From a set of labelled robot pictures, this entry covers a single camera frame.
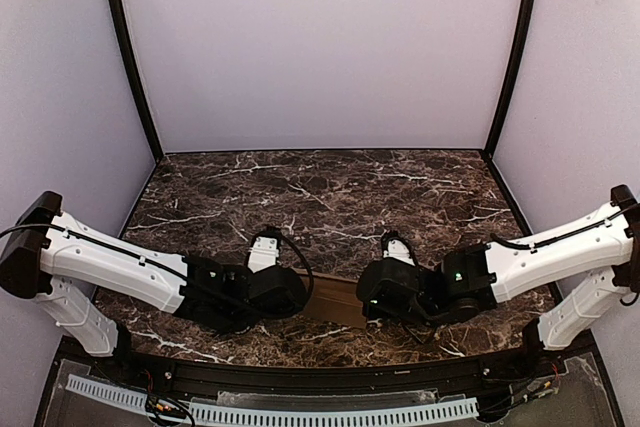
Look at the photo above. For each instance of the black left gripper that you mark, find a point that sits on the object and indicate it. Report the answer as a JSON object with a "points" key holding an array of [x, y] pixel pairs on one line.
{"points": [[292, 292]]}

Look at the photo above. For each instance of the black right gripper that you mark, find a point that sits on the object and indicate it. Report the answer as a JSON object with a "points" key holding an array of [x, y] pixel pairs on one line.
{"points": [[373, 292]]}

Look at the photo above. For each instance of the brown cardboard box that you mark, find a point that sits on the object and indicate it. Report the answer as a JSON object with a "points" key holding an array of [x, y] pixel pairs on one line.
{"points": [[334, 300]]}

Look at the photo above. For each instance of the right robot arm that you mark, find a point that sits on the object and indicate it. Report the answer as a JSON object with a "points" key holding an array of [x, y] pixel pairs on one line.
{"points": [[603, 246]]}

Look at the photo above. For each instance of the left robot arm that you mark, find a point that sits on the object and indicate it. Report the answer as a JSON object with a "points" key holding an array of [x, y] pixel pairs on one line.
{"points": [[48, 251]]}

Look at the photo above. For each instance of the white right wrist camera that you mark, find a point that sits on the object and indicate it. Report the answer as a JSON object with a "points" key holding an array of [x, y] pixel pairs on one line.
{"points": [[395, 247]]}

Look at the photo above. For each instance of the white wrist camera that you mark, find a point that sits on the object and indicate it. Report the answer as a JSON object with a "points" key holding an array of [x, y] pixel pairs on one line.
{"points": [[395, 247], [263, 252]]}

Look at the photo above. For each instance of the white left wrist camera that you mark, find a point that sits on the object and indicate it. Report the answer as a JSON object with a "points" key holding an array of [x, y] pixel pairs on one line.
{"points": [[263, 252]]}

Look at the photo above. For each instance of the white slotted cable duct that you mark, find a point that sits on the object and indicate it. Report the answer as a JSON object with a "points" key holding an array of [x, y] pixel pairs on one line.
{"points": [[235, 409]]}

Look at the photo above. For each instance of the black front table rail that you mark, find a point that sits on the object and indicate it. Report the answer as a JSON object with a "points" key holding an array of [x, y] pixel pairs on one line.
{"points": [[482, 375]]}

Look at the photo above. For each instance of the black right frame post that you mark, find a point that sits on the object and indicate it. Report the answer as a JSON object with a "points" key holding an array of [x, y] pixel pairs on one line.
{"points": [[510, 77]]}

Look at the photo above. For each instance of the black frame post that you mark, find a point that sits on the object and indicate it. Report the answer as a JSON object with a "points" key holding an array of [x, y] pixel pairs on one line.
{"points": [[134, 79], [510, 77]]}

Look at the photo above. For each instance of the black left frame post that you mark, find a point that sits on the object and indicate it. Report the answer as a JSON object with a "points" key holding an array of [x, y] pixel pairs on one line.
{"points": [[134, 79]]}

